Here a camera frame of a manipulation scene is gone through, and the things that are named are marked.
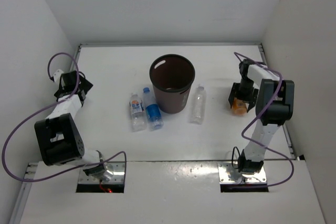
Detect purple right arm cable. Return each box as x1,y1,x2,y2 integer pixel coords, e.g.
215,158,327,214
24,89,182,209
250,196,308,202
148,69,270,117
227,51,294,189

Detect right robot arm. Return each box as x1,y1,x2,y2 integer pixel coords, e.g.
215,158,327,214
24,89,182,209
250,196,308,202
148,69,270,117
228,59,295,174

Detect brown plastic waste bin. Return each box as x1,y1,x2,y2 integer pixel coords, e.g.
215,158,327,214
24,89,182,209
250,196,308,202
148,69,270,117
149,54,195,114

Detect black cable at base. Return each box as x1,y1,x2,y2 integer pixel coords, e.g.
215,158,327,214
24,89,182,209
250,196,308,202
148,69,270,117
232,146,244,175

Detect clear plastic bottle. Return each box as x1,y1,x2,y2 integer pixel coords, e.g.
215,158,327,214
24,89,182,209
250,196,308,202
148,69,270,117
190,85,207,125

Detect orange juice bottle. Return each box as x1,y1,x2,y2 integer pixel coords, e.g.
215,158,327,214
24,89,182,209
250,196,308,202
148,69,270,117
231,98,247,116

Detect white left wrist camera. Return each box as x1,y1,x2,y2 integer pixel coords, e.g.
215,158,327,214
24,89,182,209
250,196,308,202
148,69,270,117
51,69,64,83

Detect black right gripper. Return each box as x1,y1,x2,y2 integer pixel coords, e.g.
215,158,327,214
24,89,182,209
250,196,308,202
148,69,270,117
229,78,259,112

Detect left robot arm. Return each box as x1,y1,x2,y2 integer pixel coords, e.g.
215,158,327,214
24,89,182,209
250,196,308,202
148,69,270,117
34,70,113,182

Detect orange label clear bottle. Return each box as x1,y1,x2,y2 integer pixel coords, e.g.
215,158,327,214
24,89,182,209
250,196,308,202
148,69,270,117
129,93,146,132

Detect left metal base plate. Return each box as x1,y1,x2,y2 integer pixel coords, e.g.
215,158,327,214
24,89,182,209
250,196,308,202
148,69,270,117
78,162,125,185

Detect metal table edge rail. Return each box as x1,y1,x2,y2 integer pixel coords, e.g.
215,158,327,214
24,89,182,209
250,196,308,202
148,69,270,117
78,42,262,48

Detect blue label water bottle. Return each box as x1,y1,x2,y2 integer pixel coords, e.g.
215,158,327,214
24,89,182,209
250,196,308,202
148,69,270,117
143,87,163,130

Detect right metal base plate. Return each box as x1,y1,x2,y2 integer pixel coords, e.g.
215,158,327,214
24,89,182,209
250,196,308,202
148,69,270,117
217,161,267,185

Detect metal base plate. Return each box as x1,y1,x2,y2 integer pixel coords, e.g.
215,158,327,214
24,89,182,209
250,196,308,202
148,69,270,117
217,161,267,185
78,162,125,185

